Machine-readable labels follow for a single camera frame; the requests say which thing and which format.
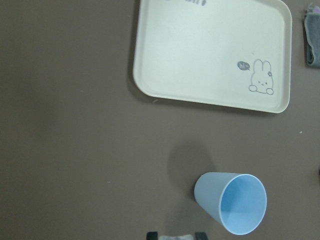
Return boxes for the clear ice cube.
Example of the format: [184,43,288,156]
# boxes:
[158,234,194,240]

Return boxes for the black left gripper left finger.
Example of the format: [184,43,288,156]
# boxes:
[146,231,158,240]

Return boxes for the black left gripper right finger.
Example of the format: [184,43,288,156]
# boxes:
[195,232,208,240]

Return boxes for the grey folded cloth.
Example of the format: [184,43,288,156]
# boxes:
[304,3,320,69]

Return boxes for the light blue cup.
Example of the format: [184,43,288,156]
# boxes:
[193,172,268,236]

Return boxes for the cream rabbit tray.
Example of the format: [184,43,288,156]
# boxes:
[133,0,292,114]

